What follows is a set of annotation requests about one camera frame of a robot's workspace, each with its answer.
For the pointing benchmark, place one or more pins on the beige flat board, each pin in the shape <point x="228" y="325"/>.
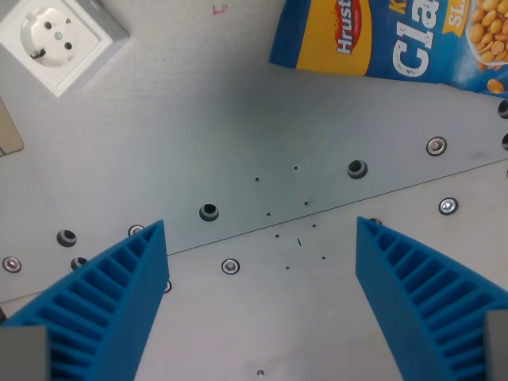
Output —
<point x="7" y="133"/>

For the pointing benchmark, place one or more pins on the silver screw with washer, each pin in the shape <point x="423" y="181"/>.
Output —
<point x="12" y="264"/>
<point x="448" y="206"/>
<point x="168" y="285"/>
<point x="135" y="229"/>
<point x="375" y="220"/>
<point x="231" y="266"/>
<point x="436" y="146"/>

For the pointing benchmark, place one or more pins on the white wall socket grey box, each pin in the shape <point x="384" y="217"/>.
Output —
<point x="55" y="37"/>

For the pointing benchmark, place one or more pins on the black rubber grommet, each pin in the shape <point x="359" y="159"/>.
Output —
<point x="357" y="169"/>
<point x="209" y="212"/>
<point x="66" y="237"/>
<point x="78" y="262"/>
<point x="504" y="109"/>
<point x="505" y="142"/>

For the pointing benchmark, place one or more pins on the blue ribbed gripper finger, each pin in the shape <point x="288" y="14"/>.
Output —
<point x="119" y="301"/>
<point x="401" y="285"/>

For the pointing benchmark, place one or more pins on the blue yellow peanut snack bag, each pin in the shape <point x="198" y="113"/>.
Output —
<point x="381" y="39"/>

